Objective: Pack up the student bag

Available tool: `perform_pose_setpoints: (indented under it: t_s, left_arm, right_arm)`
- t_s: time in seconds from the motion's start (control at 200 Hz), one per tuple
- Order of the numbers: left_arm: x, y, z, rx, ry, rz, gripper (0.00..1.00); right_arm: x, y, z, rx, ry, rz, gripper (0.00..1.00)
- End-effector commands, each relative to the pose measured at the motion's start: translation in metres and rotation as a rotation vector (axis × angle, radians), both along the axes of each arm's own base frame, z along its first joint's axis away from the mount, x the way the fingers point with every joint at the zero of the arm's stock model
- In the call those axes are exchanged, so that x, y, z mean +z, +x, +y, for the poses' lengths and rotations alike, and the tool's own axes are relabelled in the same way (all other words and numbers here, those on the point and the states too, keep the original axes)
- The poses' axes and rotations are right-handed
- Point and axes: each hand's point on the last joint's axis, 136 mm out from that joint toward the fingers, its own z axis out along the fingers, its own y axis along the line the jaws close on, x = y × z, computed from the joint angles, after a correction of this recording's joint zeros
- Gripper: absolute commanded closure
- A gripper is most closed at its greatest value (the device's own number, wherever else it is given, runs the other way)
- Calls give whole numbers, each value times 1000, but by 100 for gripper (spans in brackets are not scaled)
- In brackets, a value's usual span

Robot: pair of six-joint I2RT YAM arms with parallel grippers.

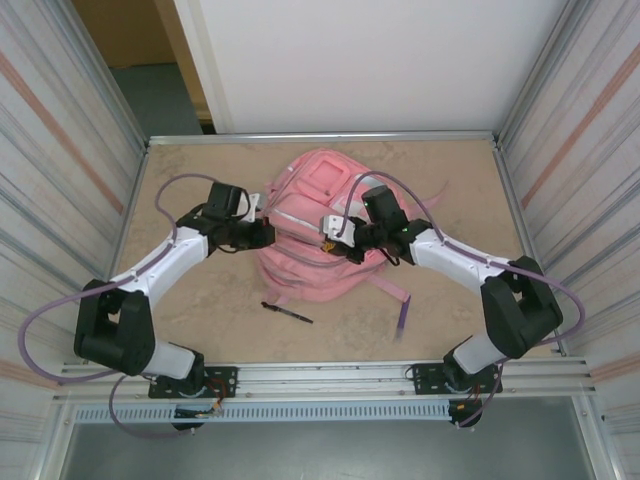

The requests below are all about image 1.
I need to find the pink school backpack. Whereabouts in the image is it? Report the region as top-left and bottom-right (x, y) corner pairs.
(257, 148), (449, 305)

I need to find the black pen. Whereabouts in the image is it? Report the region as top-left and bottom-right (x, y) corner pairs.
(260, 301), (314, 324)

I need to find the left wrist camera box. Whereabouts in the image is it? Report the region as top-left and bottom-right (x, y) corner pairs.
(239, 192), (265, 222)

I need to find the aluminium table frame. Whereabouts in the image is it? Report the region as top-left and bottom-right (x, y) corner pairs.
(53, 130), (604, 404)

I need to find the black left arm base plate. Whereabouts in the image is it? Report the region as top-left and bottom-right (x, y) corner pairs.
(148, 366), (239, 400)

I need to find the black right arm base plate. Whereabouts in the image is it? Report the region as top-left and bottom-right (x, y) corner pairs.
(407, 363), (504, 397)

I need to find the grey slotted cable duct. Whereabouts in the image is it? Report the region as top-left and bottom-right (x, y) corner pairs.
(73, 403), (454, 424)

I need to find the white door frame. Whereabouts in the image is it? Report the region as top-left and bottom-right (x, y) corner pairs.
(172, 0), (236, 135)

